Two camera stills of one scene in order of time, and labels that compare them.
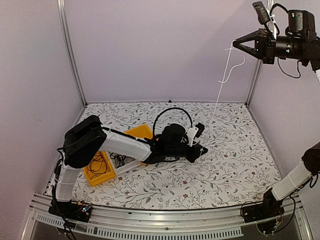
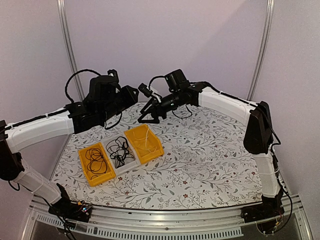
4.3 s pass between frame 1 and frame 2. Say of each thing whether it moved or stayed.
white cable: moved
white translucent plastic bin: stayed
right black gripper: moved
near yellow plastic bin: stayed
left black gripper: moved
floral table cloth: stayed
